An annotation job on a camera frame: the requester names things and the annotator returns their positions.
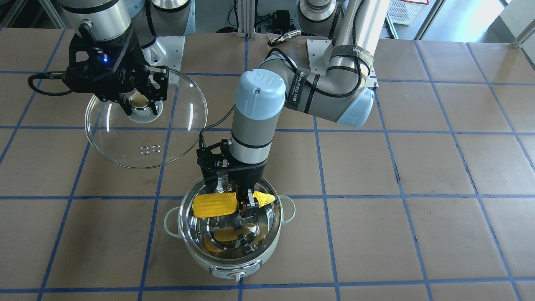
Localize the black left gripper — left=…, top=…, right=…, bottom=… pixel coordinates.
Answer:
left=196, top=140, right=266, bottom=218

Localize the yellow corn cob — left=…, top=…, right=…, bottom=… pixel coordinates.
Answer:
left=192, top=190, right=276, bottom=219

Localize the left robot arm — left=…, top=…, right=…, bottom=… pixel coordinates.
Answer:
left=192, top=0, right=389, bottom=218

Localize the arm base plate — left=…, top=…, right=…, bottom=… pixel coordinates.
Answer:
left=306, top=39, right=379, bottom=89
left=142, top=36, right=186, bottom=71

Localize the pale green cooking pot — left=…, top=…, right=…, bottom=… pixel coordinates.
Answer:
left=163, top=175, right=296, bottom=281

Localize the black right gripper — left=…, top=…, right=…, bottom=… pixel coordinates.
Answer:
left=62, top=23, right=169, bottom=116

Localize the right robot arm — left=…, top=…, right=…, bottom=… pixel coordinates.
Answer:
left=59, top=0, right=196, bottom=117

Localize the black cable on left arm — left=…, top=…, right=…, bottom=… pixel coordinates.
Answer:
left=199, top=0, right=372, bottom=151

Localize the aluminium frame post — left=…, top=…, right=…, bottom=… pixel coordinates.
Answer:
left=236, top=0, right=256, bottom=39

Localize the white plastic basket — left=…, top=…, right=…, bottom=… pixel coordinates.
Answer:
left=387, top=0, right=430, bottom=25

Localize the glass pot lid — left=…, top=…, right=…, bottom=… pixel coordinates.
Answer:
left=84, top=70, right=208, bottom=169

